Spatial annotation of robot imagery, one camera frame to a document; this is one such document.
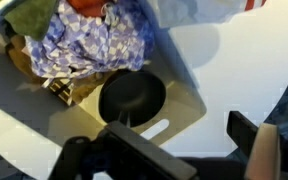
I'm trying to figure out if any green cloth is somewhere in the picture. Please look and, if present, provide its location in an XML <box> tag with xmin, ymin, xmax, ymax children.
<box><xmin>3</xmin><ymin>0</ymin><xmax>60</xmax><ymax>43</ymax></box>

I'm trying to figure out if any white plastic basket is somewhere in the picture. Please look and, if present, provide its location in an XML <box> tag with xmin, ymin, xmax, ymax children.
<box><xmin>0</xmin><ymin>0</ymin><xmax>208</xmax><ymax>148</ymax></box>

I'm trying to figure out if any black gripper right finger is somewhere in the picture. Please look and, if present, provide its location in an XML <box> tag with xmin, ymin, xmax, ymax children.
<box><xmin>226</xmin><ymin>110</ymin><xmax>282</xmax><ymax>180</ymax></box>

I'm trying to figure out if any black bowl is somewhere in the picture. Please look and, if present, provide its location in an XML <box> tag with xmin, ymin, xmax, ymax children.
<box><xmin>98</xmin><ymin>69</ymin><xmax>168</xmax><ymax>128</ymax></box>

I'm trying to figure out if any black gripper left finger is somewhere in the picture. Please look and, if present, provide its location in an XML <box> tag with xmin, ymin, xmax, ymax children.
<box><xmin>47</xmin><ymin>121</ymin><xmax>198</xmax><ymax>180</ymax></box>

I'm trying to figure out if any blue white checkered cloth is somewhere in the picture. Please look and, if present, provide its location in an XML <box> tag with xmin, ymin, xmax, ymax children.
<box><xmin>23</xmin><ymin>0</ymin><xmax>156</xmax><ymax>81</ymax></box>

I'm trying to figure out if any red cloth item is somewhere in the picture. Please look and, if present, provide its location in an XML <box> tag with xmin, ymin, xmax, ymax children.
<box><xmin>66</xmin><ymin>0</ymin><xmax>110</xmax><ymax>18</ymax></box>

